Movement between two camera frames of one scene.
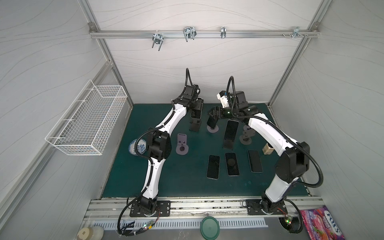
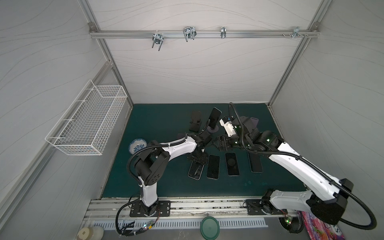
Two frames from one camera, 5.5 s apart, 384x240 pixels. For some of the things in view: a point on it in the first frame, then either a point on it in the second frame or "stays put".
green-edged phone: x=255 y=161 stays put
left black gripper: x=200 y=104 → x=203 y=160
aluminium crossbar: x=205 y=33 stays put
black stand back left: x=195 y=125 stays put
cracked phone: x=232 y=164 stays put
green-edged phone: x=213 y=167 stays put
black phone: x=196 y=114 → x=195 y=170
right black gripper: x=215 y=112 → x=223 y=141
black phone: x=212 y=122 stays put
